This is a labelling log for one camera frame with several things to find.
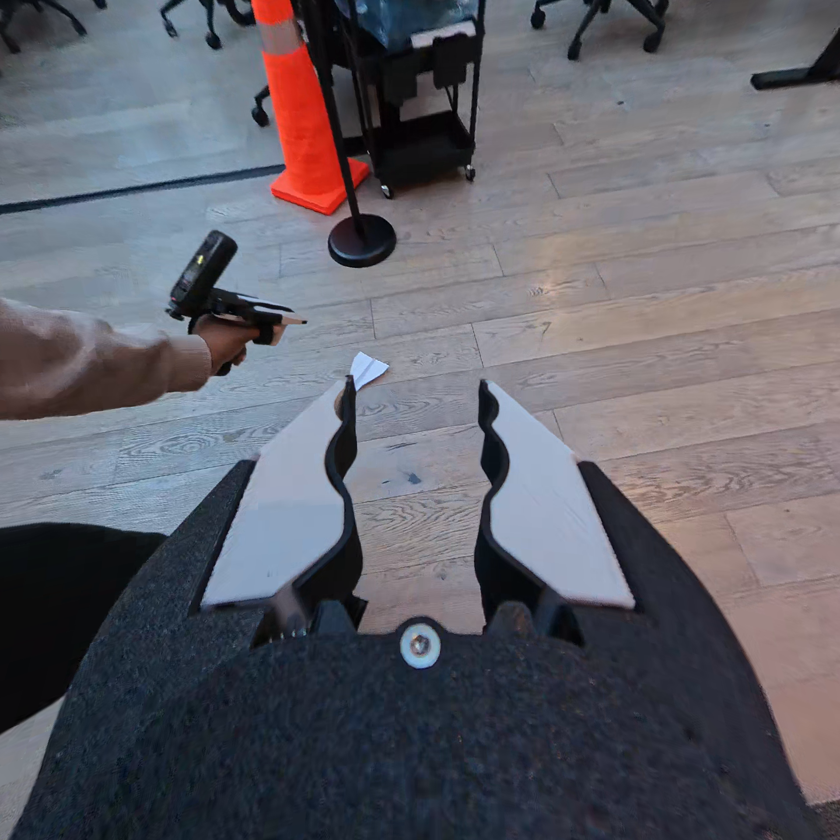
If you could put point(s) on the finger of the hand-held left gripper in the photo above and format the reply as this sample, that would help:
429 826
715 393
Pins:
289 319
266 304

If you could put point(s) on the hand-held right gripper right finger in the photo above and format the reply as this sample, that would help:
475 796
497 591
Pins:
551 518

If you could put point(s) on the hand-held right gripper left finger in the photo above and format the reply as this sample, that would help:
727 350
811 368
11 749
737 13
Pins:
282 518

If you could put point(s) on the white paper airplane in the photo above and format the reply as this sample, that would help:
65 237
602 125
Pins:
367 369

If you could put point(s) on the person's left forearm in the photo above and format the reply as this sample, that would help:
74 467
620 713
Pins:
98 367

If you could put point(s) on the black desk foot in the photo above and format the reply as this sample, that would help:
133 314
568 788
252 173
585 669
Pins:
794 75

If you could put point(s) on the person's left hand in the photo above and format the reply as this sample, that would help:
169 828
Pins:
226 341

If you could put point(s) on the black stanchion pole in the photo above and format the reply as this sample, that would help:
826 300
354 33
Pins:
361 241

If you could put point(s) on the black utility cart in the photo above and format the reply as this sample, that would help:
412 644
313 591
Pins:
420 138

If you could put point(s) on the person's black clothing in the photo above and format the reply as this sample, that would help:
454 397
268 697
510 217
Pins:
59 617

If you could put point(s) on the black office chair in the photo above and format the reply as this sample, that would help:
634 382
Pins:
590 26
39 16
210 26

